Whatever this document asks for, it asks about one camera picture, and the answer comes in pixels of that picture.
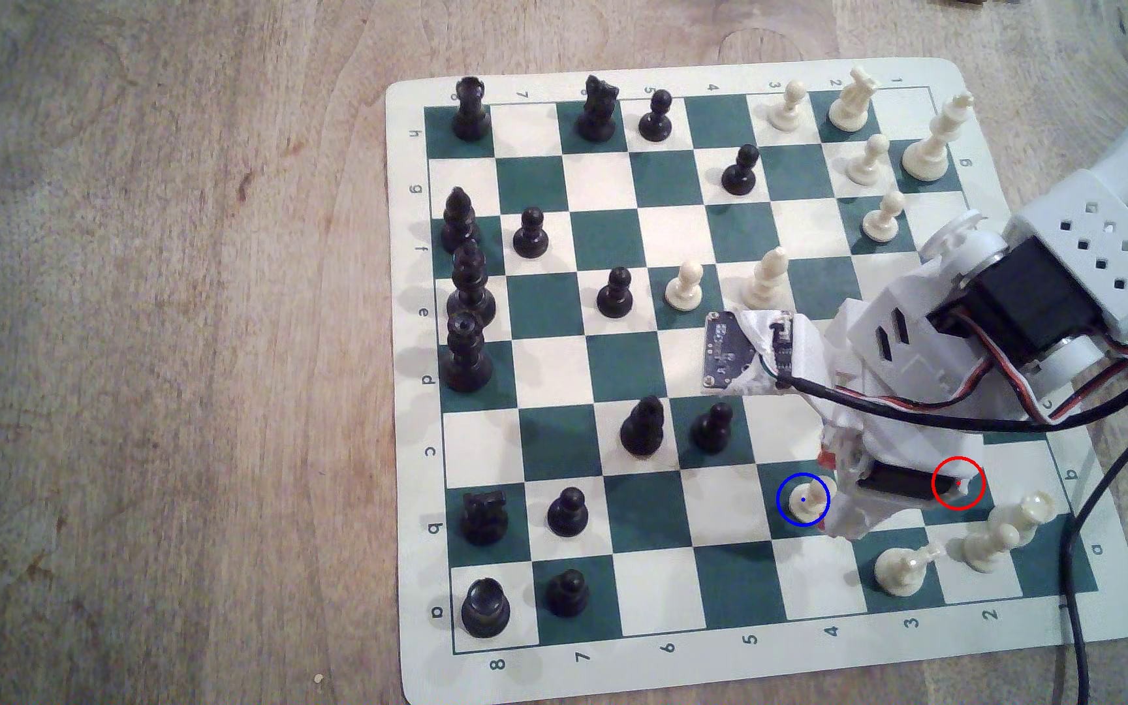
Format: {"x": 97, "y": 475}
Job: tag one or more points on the white chess knight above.
{"x": 899, "y": 573}
{"x": 848, "y": 113}

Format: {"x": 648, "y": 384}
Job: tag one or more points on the white chess pawn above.
{"x": 683, "y": 292}
{"x": 785, "y": 115}
{"x": 804, "y": 501}
{"x": 985, "y": 556}
{"x": 866, "y": 171}
{"x": 880, "y": 227}

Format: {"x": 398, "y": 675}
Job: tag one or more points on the black chess pawn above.
{"x": 567, "y": 514}
{"x": 615, "y": 299}
{"x": 711, "y": 436}
{"x": 567, "y": 594}
{"x": 656, "y": 122}
{"x": 740, "y": 176}
{"x": 530, "y": 240}

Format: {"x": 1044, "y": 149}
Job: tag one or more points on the white bishop centre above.
{"x": 765, "y": 289}

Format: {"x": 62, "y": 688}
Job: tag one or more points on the black chess rook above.
{"x": 471, "y": 122}
{"x": 486, "y": 609}

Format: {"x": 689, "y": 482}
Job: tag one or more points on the white chess rook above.
{"x": 1034, "y": 509}

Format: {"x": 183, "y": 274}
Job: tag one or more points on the black chess king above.
{"x": 472, "y": 303}

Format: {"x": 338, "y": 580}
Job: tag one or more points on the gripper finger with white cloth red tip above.
{"x": 840, "y": 452}
{"x": 858, "y": 524}

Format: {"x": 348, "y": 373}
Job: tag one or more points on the black chess queen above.
{"x": 466, "y": 367}

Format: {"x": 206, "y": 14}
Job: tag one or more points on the black chess knight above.
{"x": 484, "y": 524}
{"x": 598, "y": 117}

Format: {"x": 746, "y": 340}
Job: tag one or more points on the black chess bishop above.
{"x": 642, "y": 436}
{"x": 459, "y": 230}

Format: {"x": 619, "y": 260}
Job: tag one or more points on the green and white chess mat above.
{"x": 623, "y": 367}

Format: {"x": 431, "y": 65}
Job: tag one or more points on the grey and white robot arm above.
{"x": 1102, "y": 245}

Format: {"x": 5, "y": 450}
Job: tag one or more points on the taped camera circuit board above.
{"x": 735, "y": 348}

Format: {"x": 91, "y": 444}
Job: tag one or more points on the white printed gripper body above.
{"x": 897, "y": 493}

